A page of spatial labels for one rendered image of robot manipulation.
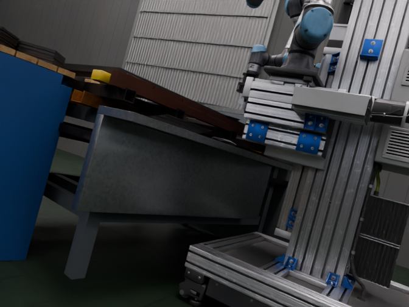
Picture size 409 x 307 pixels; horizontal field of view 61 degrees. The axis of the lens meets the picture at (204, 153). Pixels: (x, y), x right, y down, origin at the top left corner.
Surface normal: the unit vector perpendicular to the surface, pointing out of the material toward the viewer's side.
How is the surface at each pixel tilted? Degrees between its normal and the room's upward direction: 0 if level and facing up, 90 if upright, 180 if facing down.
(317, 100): 90
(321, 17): 98
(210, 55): 90
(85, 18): 90
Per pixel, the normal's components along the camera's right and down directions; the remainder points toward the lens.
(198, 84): -0.46, -0.13
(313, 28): -0.08, 0.11
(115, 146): 0.75, 0.20
